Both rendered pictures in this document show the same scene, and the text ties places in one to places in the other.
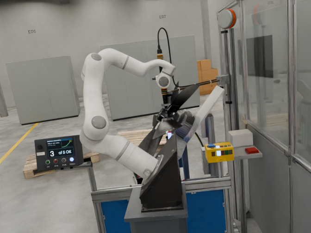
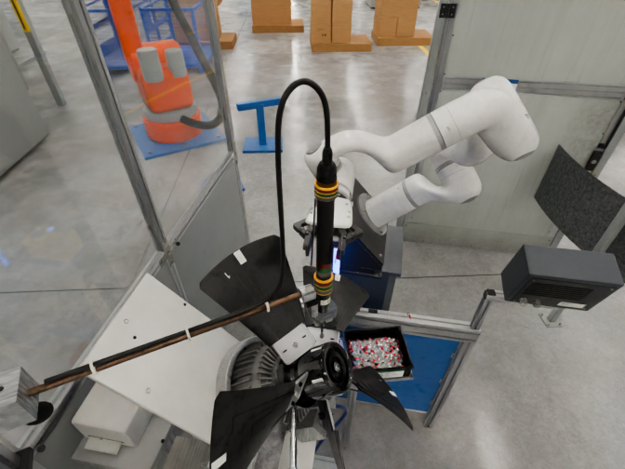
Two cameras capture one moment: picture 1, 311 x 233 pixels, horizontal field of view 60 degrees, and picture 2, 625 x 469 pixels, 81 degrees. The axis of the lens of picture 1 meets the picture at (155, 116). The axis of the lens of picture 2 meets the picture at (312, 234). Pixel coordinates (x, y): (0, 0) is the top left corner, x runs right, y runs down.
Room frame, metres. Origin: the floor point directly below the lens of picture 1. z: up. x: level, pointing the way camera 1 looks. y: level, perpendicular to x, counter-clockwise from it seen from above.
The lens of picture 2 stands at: (2.52, -0.04, 2.02)
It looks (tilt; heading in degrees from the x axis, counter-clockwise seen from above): 41 degrees down; 187
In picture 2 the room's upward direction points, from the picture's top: straight up
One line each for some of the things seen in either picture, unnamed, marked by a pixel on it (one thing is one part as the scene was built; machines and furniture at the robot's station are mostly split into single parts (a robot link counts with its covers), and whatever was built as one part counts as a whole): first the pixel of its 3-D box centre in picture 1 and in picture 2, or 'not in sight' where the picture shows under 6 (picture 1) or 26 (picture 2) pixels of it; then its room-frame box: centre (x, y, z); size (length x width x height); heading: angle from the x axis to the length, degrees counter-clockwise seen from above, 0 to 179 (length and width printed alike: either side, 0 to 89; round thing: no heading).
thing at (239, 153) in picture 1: (239, 149); (143, 405); (2.06, -0.64, 0.85); 0.36 x 0.24 x 0.03; 178
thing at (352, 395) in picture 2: not in sight; (350, 410); (1.80, 0.03, 0.40); 0.03 x 0.03 x 0.80; 13
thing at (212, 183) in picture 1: (160, 188); (358, 316); (1.61, 0.03, 0.82); 0.90 x 0.04 x 0.08; 88
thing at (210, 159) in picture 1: (219, 153); not in sight; (1.60, -0.37, 1.02); 0.16 x 0.10 x 0.11; 88
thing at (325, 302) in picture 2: (162, 77); (324, 248); (1.97, -0.09, 1.50); 0.04 x 0.04 x 0.46
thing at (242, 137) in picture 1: (239, 137); (113, 418); (2.14, -0.67, 0.92); 0.17 x 0.16 x 0.11; 88
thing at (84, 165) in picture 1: (73, 166); (521, 299); (1.63, 0.56, 1.04); 0.24 x 0.03 x 0.03; 88
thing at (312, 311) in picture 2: (166, 98); (319, 300); (1.98, -0.09, 1.35); 0.09 x 0.07 x 0.10; 123
